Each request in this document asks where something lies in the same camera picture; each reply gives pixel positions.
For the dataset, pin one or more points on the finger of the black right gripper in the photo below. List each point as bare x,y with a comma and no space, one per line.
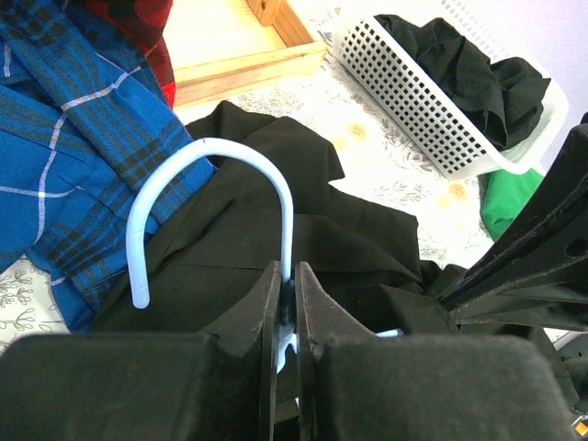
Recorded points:
536,272

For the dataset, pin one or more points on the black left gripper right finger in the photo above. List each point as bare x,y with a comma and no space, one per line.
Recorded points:
355,385

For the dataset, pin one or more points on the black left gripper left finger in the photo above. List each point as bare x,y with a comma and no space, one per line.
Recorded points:
217,384

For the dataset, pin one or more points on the black shirt wire hanger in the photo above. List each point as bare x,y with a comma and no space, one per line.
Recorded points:
208,255

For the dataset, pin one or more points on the black button shirt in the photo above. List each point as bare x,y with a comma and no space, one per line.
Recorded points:
502,99

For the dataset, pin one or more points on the blue plaid shirt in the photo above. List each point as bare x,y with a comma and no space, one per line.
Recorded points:
84,123

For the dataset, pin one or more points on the red plaid shirt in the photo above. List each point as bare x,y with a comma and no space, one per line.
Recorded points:
144,22

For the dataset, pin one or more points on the green cloth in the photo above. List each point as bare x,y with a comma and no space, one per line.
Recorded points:
505,197

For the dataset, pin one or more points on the white plastic basket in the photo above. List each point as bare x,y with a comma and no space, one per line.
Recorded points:
415,102

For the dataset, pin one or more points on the wooden clothes rack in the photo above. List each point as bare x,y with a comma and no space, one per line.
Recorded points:
220,49

